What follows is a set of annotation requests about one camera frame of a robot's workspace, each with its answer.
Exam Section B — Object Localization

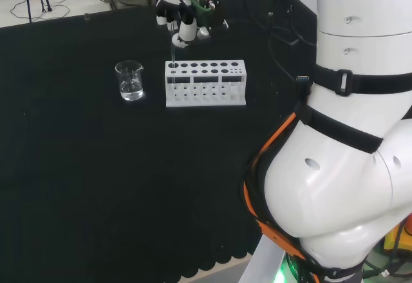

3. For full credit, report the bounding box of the black bench cloth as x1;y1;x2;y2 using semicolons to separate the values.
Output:
0;0;319;280

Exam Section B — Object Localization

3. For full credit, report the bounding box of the orange cable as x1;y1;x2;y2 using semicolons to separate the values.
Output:
243;112;323;283

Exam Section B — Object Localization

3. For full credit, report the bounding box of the clear glass rod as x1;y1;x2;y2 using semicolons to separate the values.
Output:
169;21;177;86

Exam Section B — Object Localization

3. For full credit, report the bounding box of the white test tube rack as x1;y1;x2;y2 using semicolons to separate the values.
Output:
165;59;247;108

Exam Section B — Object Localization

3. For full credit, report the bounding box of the yellow stop button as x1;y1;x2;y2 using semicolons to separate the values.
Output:
382;214;412;251

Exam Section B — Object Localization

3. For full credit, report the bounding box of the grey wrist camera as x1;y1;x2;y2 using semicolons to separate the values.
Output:
196;26;212;41

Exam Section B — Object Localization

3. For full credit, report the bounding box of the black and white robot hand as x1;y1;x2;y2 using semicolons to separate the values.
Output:
155;0;199;50

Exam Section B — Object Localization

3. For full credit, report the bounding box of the clear glass beaker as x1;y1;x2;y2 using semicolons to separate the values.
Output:
115;59;145;102

